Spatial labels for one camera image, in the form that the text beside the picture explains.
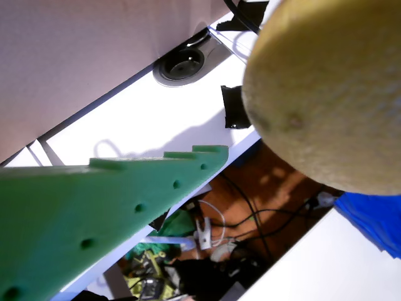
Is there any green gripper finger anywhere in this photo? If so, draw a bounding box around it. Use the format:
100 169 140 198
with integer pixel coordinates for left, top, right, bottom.
0 144 229 301

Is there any yellow lemon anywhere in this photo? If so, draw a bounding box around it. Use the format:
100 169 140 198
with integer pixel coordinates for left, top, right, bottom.
242 0 401 197

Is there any yellow green tool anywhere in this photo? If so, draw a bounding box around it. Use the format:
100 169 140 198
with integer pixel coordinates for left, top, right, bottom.
125 243 176 297

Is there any pale plastic tube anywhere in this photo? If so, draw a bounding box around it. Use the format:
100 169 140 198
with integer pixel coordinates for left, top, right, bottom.
137 235 195 251

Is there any green cloth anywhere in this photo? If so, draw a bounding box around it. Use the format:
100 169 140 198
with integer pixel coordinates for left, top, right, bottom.
156 209 201 239

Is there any white plastic clip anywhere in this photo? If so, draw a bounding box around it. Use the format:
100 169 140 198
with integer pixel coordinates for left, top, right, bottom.
194 218 214 251

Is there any round desk power socket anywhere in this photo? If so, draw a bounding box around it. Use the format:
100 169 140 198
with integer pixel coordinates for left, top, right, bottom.
152 46 222 88

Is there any black tape piece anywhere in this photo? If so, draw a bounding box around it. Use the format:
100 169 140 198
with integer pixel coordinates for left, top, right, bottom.
221 84 252 129

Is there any white plug adapter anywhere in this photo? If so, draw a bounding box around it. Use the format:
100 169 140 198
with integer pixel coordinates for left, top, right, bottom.
315 191 341 208

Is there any blue rover wheel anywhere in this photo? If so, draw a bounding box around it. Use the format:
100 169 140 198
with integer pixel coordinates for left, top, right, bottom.
333 191 401 260

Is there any white floor cable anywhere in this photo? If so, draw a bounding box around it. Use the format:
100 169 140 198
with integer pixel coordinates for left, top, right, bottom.
199 200 227 248

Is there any black floor cable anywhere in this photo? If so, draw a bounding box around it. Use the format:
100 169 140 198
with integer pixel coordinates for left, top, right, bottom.
219 174 314 251

